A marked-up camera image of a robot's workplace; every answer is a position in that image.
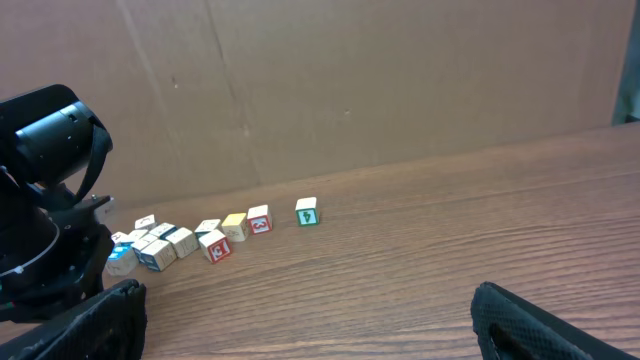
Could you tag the white block red side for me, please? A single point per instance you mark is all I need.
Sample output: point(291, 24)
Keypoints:
point(215, 245)

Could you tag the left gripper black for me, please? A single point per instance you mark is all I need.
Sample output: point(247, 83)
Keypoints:
point(53, 246)

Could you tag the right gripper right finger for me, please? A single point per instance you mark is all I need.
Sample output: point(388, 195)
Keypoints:
point(509, 327)

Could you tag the white block green letters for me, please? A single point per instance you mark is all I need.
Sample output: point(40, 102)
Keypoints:
point(207, 226)

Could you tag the white block teal side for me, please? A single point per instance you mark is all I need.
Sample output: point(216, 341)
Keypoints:
point(140, 244)

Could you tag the white block red bottom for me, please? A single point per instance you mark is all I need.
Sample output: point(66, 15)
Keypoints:
point(259, 219)

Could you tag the white block butterfly picture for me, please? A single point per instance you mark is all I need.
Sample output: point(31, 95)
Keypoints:
point(158, 255)

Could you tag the yellow block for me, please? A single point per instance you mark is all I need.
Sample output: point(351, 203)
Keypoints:
point(235, 227)

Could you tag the white block teal far right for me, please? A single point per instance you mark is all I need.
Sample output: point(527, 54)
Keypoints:
point(306, 211)

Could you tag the block with red picture top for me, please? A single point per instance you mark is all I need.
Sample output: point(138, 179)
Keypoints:
point(145, 223)

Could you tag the white block tilted centre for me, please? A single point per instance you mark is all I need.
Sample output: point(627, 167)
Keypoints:
point(184, 241)

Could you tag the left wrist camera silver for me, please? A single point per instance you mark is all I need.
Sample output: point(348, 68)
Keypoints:
point(105, 210)

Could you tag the white block behind blue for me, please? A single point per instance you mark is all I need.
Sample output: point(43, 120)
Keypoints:
point(135, 235)

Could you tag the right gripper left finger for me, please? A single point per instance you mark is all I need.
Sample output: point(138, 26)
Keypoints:
point(110, 326)

